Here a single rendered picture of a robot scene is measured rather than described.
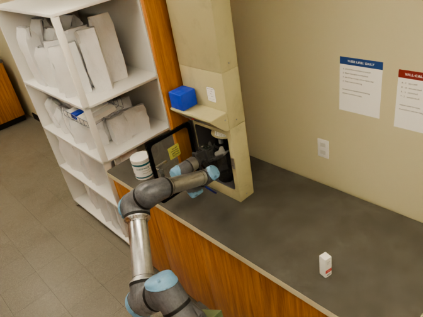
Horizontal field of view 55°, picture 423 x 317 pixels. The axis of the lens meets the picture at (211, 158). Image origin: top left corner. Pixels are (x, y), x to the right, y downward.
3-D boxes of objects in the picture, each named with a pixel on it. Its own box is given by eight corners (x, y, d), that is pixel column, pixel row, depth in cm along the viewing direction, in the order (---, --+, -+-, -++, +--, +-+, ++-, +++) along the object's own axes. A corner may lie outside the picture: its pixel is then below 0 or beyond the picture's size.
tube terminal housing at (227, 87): (230, 164, 266) (213, 48, 225) (269, 180, 244) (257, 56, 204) (203, 183, 253) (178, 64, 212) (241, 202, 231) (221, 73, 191)
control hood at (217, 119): (189, 116, 228) (186, 99, 223) (230, 129, 206) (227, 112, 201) (173, 124, 222) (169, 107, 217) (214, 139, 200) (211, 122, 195)
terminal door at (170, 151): (201, 178, 248) (189, 120, 227) (162, 204, 232) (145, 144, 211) (200, 178, 249) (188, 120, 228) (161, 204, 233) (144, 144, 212)
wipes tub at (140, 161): (147, 166, 279) (141, 148, 271) (158, 173, 270) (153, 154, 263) (131, 176, 272) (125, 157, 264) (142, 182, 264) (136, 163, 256)
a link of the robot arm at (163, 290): (176, 311, 145) (155, 278, 145) (153, 319, 152) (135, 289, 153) (194, 292, 154) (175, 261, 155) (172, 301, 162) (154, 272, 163)
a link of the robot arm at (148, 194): (145, 175, 168) (214, 159, 206) (129, 187, 174) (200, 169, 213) (157, 200, 165) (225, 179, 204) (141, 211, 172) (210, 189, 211)
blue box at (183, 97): (186, 100, 222) (182, 85, 217) (197, 104, 215) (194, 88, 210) (171, 107, 217) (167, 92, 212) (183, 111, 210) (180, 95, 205)
